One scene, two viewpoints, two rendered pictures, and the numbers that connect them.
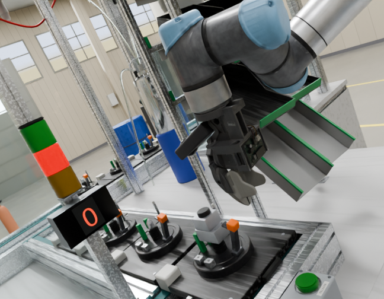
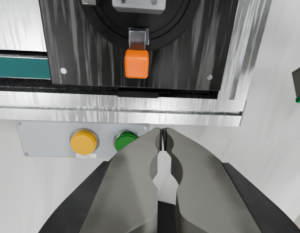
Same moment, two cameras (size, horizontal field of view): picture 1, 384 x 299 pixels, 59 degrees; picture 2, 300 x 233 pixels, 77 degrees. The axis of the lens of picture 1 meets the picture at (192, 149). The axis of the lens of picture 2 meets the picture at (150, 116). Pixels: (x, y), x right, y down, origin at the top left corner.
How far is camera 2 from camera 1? 0.68 m
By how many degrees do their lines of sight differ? 93
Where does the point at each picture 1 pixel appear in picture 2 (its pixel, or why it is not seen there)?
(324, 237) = (213, 123)
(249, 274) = (115, 70)
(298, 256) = (173, 107)
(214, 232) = (116, 7)
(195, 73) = not seen: outside the picture
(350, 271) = not seen: hidden behind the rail
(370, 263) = (213, 128)
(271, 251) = (167, 79)
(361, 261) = not seen: hidden behind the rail
